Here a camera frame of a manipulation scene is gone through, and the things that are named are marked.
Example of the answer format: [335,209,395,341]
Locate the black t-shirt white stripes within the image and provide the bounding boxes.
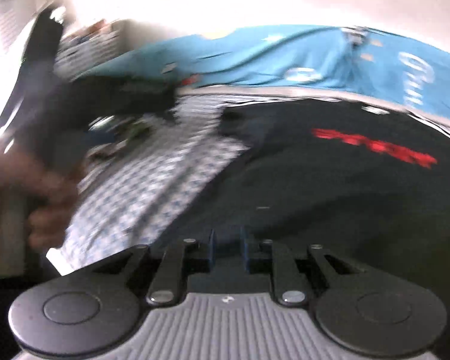
[154,100,450,359]

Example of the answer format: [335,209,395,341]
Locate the person left hand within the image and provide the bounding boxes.
[0,150,83,252]

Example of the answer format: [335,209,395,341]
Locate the white perforated laundry basket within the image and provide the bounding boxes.
[54,22,123,80]

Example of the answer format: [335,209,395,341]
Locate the houndstooth blue white blanket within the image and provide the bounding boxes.
[47,86,450,275]

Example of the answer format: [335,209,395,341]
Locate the blue cartoon print bedsheet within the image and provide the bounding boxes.
[88,25,450,119]

